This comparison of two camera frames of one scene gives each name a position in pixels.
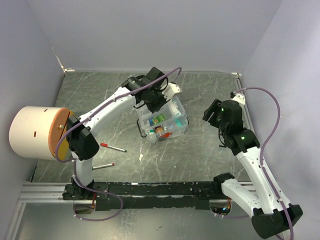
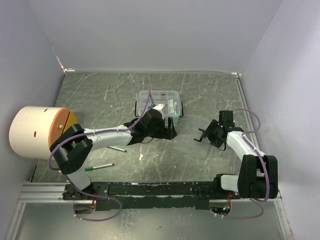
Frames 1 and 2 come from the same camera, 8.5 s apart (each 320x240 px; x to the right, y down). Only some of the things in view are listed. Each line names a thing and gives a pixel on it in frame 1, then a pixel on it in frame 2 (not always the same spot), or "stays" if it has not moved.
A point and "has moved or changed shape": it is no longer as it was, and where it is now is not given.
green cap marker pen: [103, 166] stays
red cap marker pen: [106, 145] stays
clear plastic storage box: [169, 121] has moved or changed shape
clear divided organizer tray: [170, 115] has moved or changed shape
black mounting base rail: [146, 195] stays
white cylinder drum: [34, 131] stays
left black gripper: [154, 109] -> [167, 133]
